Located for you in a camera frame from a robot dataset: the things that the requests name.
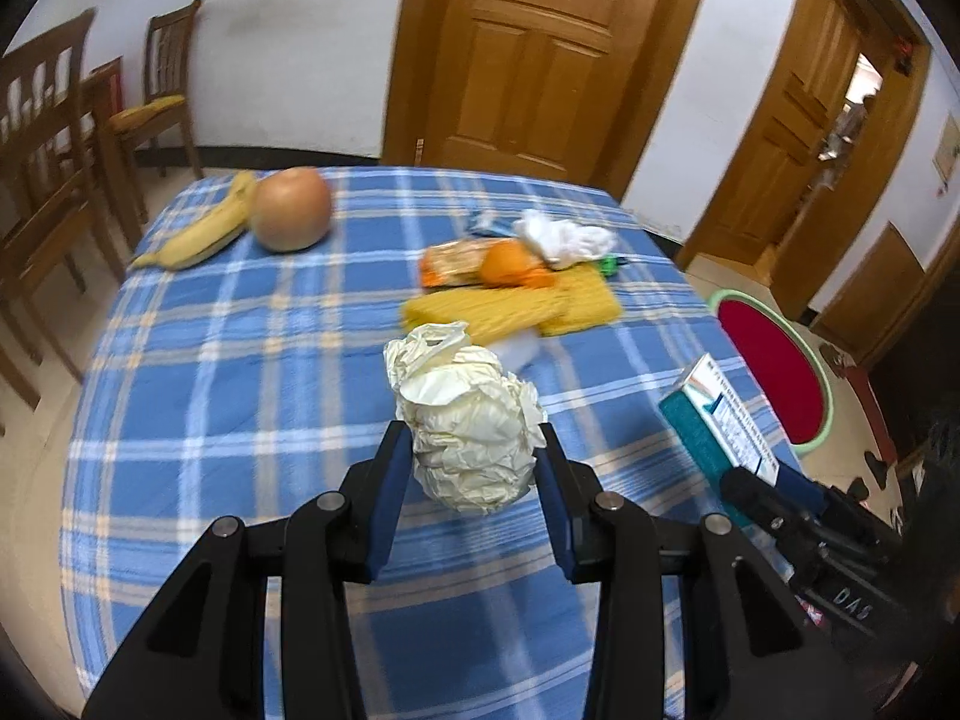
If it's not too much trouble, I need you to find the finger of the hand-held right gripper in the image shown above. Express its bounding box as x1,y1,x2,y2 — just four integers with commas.
776,463,830,515
721,467,815,563

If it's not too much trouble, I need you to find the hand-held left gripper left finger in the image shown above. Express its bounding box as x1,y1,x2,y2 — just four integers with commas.
81,420,417,720

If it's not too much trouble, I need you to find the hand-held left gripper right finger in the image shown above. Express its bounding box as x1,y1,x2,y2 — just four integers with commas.
534,422,878,720

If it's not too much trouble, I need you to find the cream paper ball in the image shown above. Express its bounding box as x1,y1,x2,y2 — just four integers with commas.
384,321,548,517

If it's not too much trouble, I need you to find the teal and white carton box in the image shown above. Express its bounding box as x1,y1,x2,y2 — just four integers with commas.
658,352,807,527

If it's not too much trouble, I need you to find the red wooden bar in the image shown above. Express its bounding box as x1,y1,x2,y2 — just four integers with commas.
821,341,899,466

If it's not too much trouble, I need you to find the red stool with green rim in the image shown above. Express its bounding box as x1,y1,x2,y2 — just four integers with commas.
709,289,836,458

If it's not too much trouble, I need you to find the blue plaid tablecloth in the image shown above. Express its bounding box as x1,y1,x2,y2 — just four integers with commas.
58,165,811,720

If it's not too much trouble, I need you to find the square yellow noodle packet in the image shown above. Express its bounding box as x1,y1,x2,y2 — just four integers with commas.
538,270,622,338

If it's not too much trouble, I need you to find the long yellow noodle packet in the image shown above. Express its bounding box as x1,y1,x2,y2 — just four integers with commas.
401,285,571,347

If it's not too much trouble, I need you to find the small orange fruit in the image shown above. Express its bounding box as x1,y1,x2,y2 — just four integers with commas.
480,240,547,287

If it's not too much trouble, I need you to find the orange snack packet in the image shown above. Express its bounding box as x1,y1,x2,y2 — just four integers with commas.
418,238,496,292

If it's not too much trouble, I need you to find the crumpled white tissue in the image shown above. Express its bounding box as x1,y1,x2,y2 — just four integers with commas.
512,208,618,271

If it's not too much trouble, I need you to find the large round orange pomelo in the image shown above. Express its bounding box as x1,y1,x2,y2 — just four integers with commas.
249,167,333,253

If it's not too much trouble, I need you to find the yellow banana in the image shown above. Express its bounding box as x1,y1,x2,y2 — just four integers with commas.
131,170,259,271

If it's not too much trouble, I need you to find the open wooden door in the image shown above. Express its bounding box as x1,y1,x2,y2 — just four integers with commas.
679,0,931,331

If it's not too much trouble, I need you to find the closed wooden door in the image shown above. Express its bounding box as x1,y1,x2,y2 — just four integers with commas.
382,0,721,192

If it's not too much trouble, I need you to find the yellow seat cushion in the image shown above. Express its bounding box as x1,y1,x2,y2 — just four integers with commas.
112,94,188,130

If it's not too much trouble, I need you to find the large wooden chair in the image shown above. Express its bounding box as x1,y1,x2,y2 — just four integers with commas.
0,7,127,410

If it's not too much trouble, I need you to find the wooden chair with slatted back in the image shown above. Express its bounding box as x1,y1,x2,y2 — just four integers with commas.
111,0,205,181

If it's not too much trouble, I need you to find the low wooden wall panel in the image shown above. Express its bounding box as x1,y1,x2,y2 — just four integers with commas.
810,221,925,362

